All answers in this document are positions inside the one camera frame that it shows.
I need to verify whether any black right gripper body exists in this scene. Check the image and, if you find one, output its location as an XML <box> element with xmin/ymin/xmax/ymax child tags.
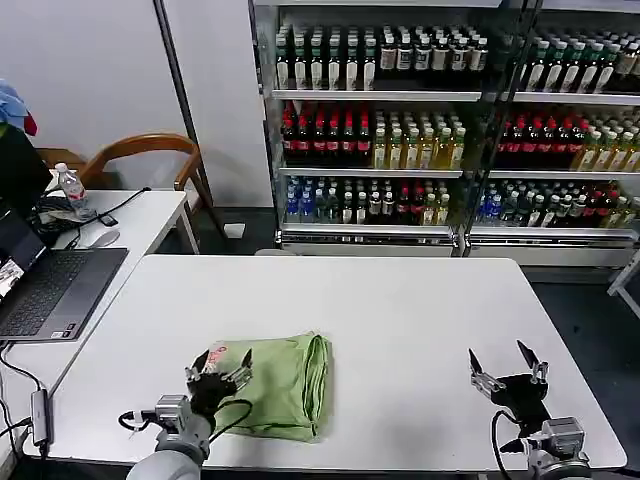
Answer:
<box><xmin>490</xmin><ymin>371</ymin><xmax>552</xmax><ymax>437</ymax></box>

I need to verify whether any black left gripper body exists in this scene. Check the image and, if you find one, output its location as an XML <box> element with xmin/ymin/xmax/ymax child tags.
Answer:
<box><xmin>187</xmin><ymin>370</ymin><xmax>238</xmax><ymax>417</ymax></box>

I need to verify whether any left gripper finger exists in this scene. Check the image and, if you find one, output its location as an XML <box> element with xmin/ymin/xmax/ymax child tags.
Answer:
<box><xmin>222</xmin><ymin>348</ymin><xmax>254</xmax><ymax>392</ymax></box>
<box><xmin>184</xmin><ymin>350</ymin><xmax>211</xmax><ymax>384</ymax></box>

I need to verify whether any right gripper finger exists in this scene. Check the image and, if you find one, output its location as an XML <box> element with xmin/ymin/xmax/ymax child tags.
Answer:
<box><xmin>468</xmin><ymin>348</ymin><xmax>505</xmax><ymax>394</ymax></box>
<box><xmin>516</xmin><ymin>339</ymin><xmax>550</xmax><ymax>387</ymax></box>

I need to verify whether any green shirt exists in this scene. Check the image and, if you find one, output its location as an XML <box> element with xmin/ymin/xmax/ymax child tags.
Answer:
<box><xmin>197</xmin><ymin>330</ymin><xmax>334</xmax><ymax>444</ymax></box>

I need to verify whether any grey usb hub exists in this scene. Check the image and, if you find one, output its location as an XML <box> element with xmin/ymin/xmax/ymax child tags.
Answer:
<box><xmin>30</xmin><ymin>389</ymin><xmax>54</xmax><ymax>447</ymax></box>

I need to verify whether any grey laptop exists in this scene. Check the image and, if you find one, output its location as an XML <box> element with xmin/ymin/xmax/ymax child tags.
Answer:
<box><xmin>0</xmin><ymin>209</ymin><xmax>130</xmax><ymax>344</ymax></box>

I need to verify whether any white side desk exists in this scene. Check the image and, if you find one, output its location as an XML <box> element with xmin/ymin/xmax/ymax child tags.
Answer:
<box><xmin>0</xmin><ymin>188</ymin><xmax>202</xmax><ymax>401</ymax></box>

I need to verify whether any clear plastic water bottle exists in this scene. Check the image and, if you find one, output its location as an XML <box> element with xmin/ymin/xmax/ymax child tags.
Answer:
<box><xmin>52</xmin><ymin>162</ymin><xmax>88</xmax><ymax>211</ymax></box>

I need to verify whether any brown wooden chair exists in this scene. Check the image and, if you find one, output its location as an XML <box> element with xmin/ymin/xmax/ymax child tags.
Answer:
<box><xmin>37</xmin><ymin>132</ymin><xmax>215</xmax><ymax>211</ymax></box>

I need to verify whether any metal shelf with bottles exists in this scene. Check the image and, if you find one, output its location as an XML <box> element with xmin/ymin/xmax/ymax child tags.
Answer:
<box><xmin>248</xmin><ymin>0</ymin><xmax>483</xmax><ymax>258</ymax></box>
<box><xmin>464</xmin><ymin>0</ymin><xmax>640</xmax><ymax>268</ymax></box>

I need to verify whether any slanted grey metal pole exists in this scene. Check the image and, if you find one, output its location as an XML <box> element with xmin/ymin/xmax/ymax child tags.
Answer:
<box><xmin>151</xmin><ymin>0</ymin><xmax>227</xmax><ymax>242</ymax></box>

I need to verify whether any black bag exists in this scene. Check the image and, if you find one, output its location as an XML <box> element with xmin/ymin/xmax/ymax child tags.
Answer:
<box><xmin>0</xmin><ymin>123</ymin><xmax>54</xmax><ymax>216</ymax></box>

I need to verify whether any blue cloth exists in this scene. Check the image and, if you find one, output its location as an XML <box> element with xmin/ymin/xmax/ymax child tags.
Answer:
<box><xmin>0</xmin><ymin>78</ymin><xmax>31</xmax><ymax>127</ymax></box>

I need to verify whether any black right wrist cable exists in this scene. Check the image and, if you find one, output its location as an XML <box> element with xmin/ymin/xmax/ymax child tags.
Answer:
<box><xmin>490</xmin><ymin>408</ymin><xmax>532</xmax><ymax>480</ymax></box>

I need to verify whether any white metal frame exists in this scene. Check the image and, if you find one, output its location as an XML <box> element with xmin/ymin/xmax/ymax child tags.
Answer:
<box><xmin>605</xmin><ymin>259</ymin><xmax>640</xmax><ymax>321</ymax></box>

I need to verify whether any black hub cable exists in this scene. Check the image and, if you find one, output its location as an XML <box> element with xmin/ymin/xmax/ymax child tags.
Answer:
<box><xmin>0</xmin><ymin>342</ymin><xmax>49</xmax><ymax>395</ymax></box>

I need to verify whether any black power cable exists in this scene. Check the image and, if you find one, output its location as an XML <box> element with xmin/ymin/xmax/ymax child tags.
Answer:
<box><xmin>67</xmin><ymin>186</ymin><xmax>152</xmax><ymax>250</ymax></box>

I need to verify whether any black cable bundle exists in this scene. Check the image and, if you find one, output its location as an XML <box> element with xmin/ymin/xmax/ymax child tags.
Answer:
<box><xmin>28</xmin><ymin>193</ymin><xmax>85</xmax><ymax>240</ymax></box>

